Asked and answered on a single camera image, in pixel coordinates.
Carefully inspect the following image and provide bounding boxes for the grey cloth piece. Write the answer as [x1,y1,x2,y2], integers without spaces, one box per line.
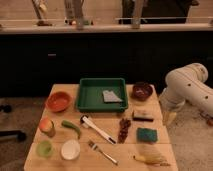
[102,90,122,103]

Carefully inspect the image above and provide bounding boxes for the green chili pepper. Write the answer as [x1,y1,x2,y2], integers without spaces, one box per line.
[61,120,81,139]

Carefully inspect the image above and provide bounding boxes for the dark brown bowl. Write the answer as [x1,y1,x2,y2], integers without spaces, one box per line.
[132,82,153,101]

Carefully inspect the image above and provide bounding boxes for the green plastic tray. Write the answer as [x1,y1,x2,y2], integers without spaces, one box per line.
[76,78,128,112]

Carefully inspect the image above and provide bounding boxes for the silver fork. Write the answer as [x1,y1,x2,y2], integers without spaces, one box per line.
[88,140,118,166]

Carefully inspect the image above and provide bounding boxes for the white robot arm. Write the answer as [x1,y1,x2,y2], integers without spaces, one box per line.
[159,63,213,126]

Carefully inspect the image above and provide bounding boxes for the red orange bowl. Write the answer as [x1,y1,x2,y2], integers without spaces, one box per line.
[45,91,71,112]

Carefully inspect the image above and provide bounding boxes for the white handled peeler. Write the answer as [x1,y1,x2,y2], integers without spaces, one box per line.
[80,115,116,144]

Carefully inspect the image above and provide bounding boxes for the yellow corn cob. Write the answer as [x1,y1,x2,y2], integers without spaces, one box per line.
[133,144,169,166]

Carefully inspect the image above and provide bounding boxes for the green sponge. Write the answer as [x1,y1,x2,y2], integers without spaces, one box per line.
[136,128,158,142]

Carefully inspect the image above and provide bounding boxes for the light green cup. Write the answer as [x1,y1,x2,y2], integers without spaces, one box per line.
[36,140,53,158]

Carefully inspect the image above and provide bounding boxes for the white round cup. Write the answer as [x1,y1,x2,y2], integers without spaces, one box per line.
[61,140,80,160]

